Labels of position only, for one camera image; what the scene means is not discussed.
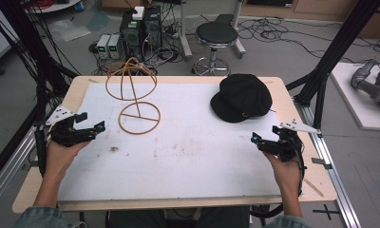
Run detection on black floor cables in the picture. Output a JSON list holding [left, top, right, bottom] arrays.
[[237, 17, 380, 66]]

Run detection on aluminium rail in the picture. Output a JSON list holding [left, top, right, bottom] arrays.
[[0, 124, 38, 212], [293, 96, 363, 228]]

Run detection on wooden wire hat stand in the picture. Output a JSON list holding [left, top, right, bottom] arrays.
[[104, 56, 162, 136]]

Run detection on person's right hand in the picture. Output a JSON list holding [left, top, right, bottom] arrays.
[[261, 152, 302, 195]]

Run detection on white stand leg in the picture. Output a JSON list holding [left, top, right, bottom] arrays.
[[231, 0, 247, 59], [178, 0, 193, 62]]

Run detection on person's dark trousers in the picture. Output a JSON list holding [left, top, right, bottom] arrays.
[[107, 205, 251, 228]]

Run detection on black round stool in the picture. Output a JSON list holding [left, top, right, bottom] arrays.
[[192, 21, 239, 77]]

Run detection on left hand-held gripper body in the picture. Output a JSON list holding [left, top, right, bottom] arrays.
[[45, 105, 98, 148]]

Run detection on grey power supply box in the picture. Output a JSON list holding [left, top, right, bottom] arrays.
[[107, 33, 123, 60], [96, 33, 112, 60]]

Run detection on blue denim sleeve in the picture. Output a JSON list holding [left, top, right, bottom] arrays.
[[263, 215, 314, 228], [11, 206, 86, 228]]

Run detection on black frame post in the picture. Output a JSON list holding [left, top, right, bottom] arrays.
[[0, 0, 80, 188], [285, 0, 380, 131]]

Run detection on black computer tower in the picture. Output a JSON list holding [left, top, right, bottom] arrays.
[[142, 5, 163, 52], [119, 10, 145, 62]]

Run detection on white box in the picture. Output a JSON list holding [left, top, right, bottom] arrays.
[[131, 6, 145, 22]]

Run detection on black cap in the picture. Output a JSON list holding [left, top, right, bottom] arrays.
[[209, 73, 274, 124]]

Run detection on white board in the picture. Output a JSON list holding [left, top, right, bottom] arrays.
[[330, 62, 380, 133]]

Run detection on person's left hand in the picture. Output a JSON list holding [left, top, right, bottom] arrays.
[[45, 141, 91, 182]]

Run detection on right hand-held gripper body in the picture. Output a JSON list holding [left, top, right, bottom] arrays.
[[258, 119, 322, 162]]

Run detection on white table mat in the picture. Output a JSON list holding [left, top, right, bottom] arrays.
[[57, 82, 283, 202]]

